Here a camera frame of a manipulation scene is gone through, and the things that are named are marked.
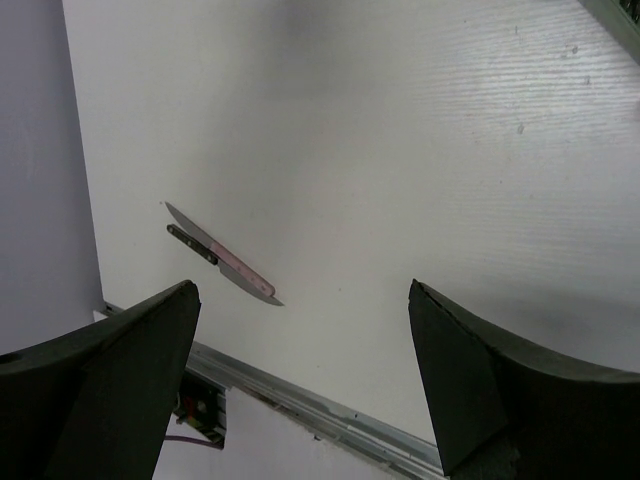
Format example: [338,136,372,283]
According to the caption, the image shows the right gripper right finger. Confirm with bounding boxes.
[408,281,639,479]

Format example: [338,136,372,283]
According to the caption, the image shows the pink handled knife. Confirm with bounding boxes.
[165,202,276,298]

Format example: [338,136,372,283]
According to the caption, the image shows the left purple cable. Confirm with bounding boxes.
[163,434,216,447]

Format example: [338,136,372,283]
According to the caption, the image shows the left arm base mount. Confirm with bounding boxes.
[173,371,227,450]

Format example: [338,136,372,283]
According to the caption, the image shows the dark handled knife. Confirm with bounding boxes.
[166,224,283,306]

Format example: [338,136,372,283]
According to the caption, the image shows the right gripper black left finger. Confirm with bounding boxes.
[1,281,201,479]

